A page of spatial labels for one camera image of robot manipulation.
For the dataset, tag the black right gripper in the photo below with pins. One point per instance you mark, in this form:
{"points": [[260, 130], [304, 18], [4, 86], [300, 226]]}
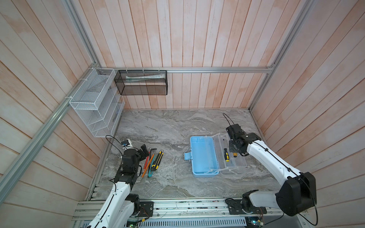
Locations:
{"points": [[230, 147]]}

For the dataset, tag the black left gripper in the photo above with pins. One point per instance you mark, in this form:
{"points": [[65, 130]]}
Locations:
{"points": [[139, 152]]}

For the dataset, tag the orange pencil tool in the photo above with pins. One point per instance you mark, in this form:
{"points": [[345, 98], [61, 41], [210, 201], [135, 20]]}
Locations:
{"points": [[145, 171]]}

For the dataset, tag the black yellow phillips screwdriver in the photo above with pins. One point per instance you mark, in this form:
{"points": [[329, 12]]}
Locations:
{"points": [[225, 151]]}

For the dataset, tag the yellow black utility knife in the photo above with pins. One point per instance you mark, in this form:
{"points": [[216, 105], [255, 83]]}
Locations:
{"points": [[157, 161]]}

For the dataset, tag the teal utility knife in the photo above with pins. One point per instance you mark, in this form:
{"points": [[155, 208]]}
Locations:
{"points": [[150, 171]]}

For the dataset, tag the blue plastic tool box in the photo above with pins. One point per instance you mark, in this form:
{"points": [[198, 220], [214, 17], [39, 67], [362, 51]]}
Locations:
{"points": [[207, 157]]}

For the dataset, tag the red handled tool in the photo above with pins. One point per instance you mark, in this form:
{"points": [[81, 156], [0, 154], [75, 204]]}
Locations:
{"points": [[146, 162]]}

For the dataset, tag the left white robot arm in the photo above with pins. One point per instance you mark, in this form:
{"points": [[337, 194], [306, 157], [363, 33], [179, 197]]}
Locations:
{"points": [[121, 204]]}

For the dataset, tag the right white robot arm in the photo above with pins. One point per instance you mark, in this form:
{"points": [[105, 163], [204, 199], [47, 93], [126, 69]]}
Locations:
{"points": [[297, 191]]}

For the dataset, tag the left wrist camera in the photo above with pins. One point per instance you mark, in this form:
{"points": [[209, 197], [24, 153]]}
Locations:
{"points": [[126, 144]]}

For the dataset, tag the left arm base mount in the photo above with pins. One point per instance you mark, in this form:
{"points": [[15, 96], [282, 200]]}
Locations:
{"points": [[143, 209]]}

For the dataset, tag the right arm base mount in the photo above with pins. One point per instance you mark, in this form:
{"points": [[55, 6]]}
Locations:
{"points": [[243, 206]]}

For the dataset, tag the white wire mesh shelf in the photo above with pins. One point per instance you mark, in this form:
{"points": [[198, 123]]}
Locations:
{"points": [[97, 103]]}

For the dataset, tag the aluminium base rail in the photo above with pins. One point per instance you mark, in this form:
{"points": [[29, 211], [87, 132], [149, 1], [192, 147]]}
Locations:
{"points": [[212, 213]]}

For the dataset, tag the black wire mesh basket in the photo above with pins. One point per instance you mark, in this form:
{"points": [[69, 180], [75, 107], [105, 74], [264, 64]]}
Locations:
{"points": [[142, 82]]}

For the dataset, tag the aluminium frame rail back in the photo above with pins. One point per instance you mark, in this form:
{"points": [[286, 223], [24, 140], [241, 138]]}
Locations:
{"points": [[248, 69]]}

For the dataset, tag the aluminium frame rail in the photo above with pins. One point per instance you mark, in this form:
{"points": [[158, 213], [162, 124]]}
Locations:
{"points": [[302, 15], [248, 69], [33, 147]]}

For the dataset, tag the aluminium frame rail right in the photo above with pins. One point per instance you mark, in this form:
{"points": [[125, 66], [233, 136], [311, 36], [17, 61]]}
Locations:
{"points": [[302, 15]]}

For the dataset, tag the aluminium frame rail left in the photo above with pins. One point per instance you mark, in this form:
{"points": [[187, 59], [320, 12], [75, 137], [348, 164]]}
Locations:
{"points": [[33, 147]]}

